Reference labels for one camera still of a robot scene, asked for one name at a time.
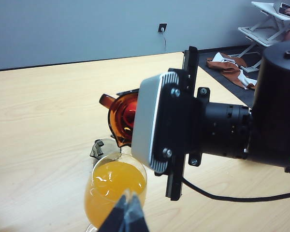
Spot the smoky grey measuring cup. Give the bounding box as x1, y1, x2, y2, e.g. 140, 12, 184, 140
90, 138, 121, 165

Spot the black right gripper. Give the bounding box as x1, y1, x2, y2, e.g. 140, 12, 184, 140
117, 45, 211, 202

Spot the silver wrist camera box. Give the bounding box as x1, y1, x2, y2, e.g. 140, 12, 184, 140
130, 72, 181, 174

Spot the orange and white cloth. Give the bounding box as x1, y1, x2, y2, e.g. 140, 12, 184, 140
206, 52, 258, 90

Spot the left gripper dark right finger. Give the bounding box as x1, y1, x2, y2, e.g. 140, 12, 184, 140
125, 190, 150, 232

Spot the tall stemmed wine glass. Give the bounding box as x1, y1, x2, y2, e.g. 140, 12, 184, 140
84, 152, 147, 232

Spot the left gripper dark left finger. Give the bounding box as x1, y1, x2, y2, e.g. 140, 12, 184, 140
96, 194, 127, 232

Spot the silver laptop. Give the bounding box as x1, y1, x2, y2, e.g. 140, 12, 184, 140
275, 1, 290, 15

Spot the black camera cable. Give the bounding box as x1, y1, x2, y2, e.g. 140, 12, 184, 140
181, 177, 290, 202

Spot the amber glass measuring cup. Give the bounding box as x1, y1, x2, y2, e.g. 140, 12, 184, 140
99, 88, 140, 148

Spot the white folding laptop stand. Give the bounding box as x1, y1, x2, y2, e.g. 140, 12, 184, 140
237, 0, 290, 73

